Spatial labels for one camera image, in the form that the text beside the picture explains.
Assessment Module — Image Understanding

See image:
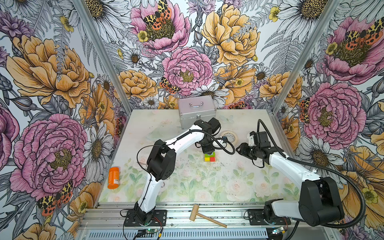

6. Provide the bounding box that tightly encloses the green wood block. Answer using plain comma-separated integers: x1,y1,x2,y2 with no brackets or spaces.
205,152,216,159

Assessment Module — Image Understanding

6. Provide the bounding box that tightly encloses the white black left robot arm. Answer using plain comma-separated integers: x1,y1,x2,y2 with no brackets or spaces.
134,118,226,226

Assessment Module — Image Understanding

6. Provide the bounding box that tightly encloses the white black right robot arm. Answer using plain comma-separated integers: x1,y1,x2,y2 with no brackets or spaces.
236,132,345,227

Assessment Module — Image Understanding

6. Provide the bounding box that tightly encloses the masking tape roll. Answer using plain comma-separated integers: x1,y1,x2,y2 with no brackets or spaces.
221,131,239,147

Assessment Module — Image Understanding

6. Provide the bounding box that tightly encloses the silver pink metal case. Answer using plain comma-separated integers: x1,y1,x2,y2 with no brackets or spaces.
178,96,217,130

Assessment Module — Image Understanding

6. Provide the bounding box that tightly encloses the right circuit board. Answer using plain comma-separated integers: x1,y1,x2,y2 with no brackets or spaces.
271,227,286,235

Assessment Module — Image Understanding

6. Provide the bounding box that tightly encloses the circuit board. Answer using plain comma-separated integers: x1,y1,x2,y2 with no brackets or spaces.
138,229,164,236
271,227,286,235

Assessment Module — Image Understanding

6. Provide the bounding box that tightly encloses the wooden mallet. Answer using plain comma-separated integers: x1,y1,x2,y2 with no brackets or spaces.
189,204,227,228

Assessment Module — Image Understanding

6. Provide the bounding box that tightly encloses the orange plastic bottle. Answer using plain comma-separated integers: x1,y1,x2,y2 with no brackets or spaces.
108,167,120,190

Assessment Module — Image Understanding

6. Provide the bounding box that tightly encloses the left circuit board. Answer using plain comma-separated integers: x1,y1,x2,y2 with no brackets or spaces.
138,229,164,236

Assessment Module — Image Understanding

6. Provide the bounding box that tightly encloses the right black cable hose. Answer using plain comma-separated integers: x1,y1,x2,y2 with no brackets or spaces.
257,119,367,240

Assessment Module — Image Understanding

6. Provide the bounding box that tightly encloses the black cable hose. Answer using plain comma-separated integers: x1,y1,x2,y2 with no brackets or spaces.
257,119,367,240
136,128,236,208

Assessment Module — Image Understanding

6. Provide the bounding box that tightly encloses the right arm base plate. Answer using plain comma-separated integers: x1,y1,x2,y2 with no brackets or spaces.
247,209,291,226

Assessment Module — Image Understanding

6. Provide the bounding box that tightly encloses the left black cable hose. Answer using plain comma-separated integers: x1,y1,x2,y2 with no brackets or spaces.
136,128,236,208

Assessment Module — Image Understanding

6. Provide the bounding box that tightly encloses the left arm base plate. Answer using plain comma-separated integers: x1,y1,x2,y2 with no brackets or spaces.
124,209,168,227

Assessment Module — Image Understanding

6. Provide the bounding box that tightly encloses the aluminium front rail frame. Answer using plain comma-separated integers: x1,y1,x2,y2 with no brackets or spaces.
76,201,337,240

